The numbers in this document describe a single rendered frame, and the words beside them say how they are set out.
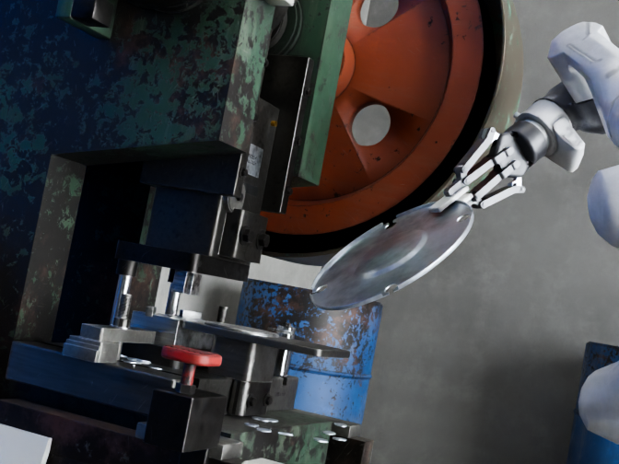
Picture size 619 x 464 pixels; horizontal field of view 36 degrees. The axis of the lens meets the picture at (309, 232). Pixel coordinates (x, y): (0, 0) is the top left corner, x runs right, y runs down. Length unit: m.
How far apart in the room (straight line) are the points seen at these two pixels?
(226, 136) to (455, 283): 3.52
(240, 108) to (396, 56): 0.57
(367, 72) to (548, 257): 2.94
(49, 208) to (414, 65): 0.79
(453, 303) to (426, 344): 0.25
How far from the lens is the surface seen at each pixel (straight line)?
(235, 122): 1.48
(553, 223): 4.84
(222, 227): 1.58
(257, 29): 1.53
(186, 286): 1.64
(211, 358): 1.24
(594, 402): 1.44
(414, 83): 1.96
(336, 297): 1.49
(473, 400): 4.87
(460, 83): 1.89
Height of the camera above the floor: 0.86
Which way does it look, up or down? 4 degrees up
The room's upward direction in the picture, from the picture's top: 10 degrees clockwise
